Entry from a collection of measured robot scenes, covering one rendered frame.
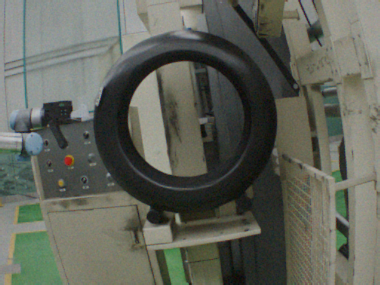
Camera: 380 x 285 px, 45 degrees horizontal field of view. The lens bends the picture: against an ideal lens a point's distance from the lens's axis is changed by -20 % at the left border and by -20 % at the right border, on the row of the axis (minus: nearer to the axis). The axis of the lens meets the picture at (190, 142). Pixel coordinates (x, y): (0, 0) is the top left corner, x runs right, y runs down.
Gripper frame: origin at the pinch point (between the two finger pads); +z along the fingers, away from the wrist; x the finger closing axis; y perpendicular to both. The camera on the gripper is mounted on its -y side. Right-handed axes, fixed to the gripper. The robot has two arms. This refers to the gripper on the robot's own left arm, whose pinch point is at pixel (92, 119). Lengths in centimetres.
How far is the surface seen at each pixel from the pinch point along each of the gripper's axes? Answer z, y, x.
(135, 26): -85, 191, 931
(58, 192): -34, -34, 66
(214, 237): 38, -38, -9
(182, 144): 28.4, -10.7, 28.0
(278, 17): 65, 35, 3
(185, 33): 31.4, 26.0, -8.9
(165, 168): 4, -49, 342
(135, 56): 16.0, 18.9, -11.5
